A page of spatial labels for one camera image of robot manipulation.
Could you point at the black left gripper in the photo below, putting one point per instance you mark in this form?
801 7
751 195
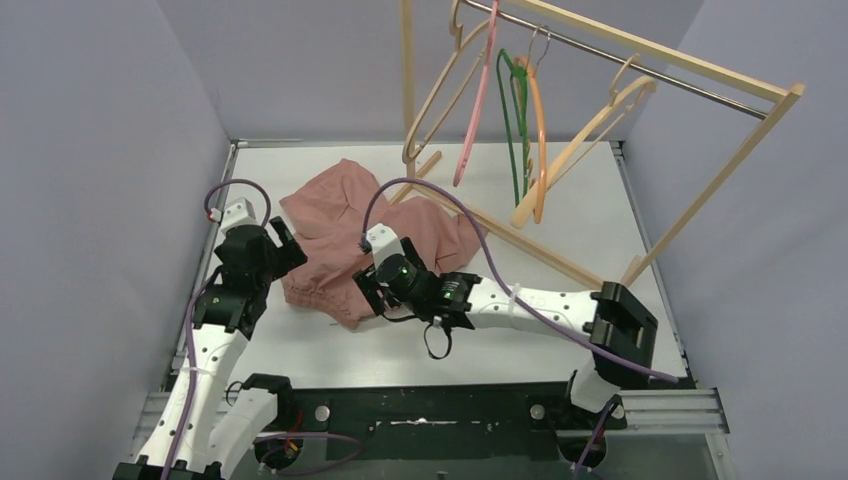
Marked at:
276 249

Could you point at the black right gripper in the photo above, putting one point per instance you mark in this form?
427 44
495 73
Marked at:
373 286

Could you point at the pink shorts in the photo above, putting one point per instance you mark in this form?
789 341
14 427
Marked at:
327 214

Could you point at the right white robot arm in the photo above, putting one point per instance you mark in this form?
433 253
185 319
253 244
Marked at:
610 322

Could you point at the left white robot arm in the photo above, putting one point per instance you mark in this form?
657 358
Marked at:
189 441

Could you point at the green plastic hanger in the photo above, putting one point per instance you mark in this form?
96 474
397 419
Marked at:
513 93

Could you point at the orange plastic hanger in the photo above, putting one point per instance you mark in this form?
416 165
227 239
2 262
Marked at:
535 178

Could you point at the pink plastic hanger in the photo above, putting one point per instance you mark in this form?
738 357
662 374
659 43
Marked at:
480 96

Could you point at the beige wooden hanger right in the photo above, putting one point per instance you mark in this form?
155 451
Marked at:
620 103

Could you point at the wooden clothes rack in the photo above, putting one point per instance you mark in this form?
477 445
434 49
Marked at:
781 99

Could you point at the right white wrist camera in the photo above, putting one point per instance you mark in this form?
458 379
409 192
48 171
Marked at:
380 242

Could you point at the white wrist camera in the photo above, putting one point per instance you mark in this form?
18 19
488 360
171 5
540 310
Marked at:
238 213
380 242

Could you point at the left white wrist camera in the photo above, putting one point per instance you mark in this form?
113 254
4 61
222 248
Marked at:
238 213

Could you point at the black metal base frame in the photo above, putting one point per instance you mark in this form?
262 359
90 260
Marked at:
535 421

